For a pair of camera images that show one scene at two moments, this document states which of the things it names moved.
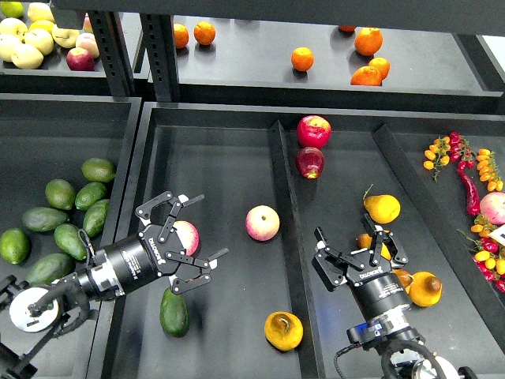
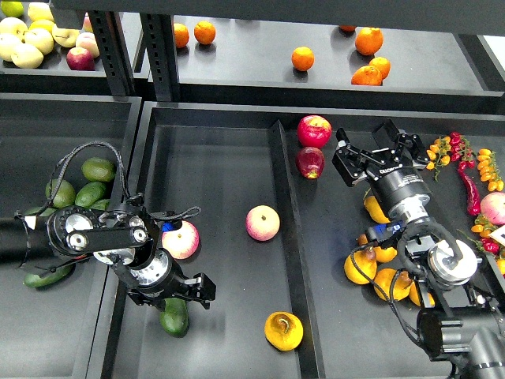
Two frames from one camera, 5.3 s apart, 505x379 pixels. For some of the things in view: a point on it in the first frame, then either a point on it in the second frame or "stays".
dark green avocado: (173, 313) stays
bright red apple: (314, 131) stays
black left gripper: (140, 260) -> (158, 278)
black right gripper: (376, 287) -> (400, 189)
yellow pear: (283, 330) stays
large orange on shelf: (368, 41) stays
